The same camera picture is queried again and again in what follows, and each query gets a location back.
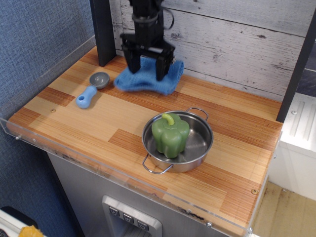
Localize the yellow and black object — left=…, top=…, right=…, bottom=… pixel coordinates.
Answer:
left=0, top=224, right=44, bottom=237

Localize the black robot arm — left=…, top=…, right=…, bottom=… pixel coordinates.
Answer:
left=120, top=0, right=175, bottom=81

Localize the blue towel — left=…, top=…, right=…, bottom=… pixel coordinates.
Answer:
left=114, top=57, right=184, bottom=95

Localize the dark left vertical post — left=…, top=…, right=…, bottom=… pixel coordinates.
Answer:
left=89, top=0, right=117, bottom=67

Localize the green toy bell pepper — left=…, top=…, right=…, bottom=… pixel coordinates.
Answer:
left=151, top=113, right=190, bottom=158

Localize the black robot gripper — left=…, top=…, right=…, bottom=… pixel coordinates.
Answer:
left=120, top=22, right=175, bottom=81

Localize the dark right vertical post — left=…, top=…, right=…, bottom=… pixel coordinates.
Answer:
left=276, top=10, right=316, bottom=122

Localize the silver dispenser button panel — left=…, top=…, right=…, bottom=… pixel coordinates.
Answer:
left=102, top=195, right=163, bottom=237

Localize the dark vertical post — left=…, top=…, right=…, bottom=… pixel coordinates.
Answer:
left=89, top=0, right=117, bottom=67
left=276, top=10, right=316, bottom=122

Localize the stainless steel pot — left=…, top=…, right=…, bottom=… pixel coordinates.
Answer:
left=142, top=107, right=214, bottom=174

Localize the clear acrylic table guard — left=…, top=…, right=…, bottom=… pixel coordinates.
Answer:
left=7, top=43, right=288, bottom=237

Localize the white ridged appliance top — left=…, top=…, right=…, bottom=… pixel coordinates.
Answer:
left=280, top=93, right=316, bottom=152

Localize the blue and grey spoon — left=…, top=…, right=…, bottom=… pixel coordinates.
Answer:
left=76, top=72, right=110, bottom=109

